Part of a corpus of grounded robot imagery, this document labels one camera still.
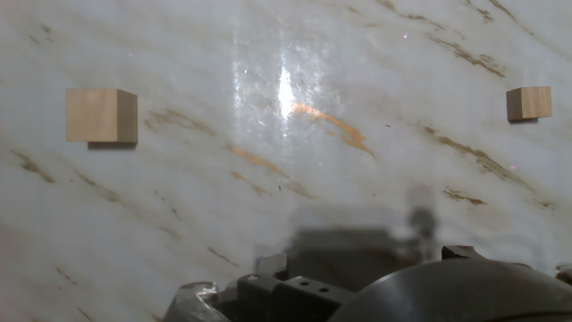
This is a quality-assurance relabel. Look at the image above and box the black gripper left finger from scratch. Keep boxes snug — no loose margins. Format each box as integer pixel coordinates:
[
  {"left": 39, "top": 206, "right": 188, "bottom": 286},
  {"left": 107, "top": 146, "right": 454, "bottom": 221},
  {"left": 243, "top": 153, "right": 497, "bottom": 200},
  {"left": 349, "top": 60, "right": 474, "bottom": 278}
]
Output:
[{"left": 236, "top": 252, "right": 354, "bottom": 322}]

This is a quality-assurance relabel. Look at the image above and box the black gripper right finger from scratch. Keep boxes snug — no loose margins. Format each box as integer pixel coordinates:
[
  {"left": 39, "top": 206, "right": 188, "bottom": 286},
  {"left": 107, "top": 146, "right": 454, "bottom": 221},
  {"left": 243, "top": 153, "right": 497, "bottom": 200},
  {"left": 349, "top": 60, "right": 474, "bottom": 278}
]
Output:
[{"left": 441, "top": 244, "right": 486, "bottom": 263}]

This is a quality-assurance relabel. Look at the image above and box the small wooden cube block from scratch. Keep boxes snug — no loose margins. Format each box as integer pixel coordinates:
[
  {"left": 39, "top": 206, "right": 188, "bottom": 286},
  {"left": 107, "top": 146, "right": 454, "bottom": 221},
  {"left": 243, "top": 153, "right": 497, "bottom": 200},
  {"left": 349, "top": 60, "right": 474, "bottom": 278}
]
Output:
[{"left": 506, "top": 86, "right": 552, "bottom": 122}]

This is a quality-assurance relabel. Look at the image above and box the large wooden cube block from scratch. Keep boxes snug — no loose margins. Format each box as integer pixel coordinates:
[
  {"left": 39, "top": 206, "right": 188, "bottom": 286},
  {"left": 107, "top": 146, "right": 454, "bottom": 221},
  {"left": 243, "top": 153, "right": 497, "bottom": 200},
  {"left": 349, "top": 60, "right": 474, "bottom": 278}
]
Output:
[{"left": 65, "top": 88, "right": 139, "bottom": 144}]

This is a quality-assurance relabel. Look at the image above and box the crinkled clear plastic wrap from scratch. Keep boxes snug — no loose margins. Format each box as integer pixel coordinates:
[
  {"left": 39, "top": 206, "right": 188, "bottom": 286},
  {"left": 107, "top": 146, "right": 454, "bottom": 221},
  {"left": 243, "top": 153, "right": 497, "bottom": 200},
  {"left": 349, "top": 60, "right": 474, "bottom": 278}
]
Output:
[
  {"left": 163, "top": 281, "right": 229, "bottom": 322},
  {"left": 555, "top": 262, "right": 572, "bottom": 285}
]

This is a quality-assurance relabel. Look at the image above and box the marble pattern table sheet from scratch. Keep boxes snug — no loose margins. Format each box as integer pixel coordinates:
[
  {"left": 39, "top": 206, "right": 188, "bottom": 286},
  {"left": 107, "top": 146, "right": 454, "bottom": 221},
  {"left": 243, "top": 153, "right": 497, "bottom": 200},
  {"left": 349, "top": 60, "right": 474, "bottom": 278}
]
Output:
[{"left": 0, "top": 0, "right": 572, "bottom": 322}]

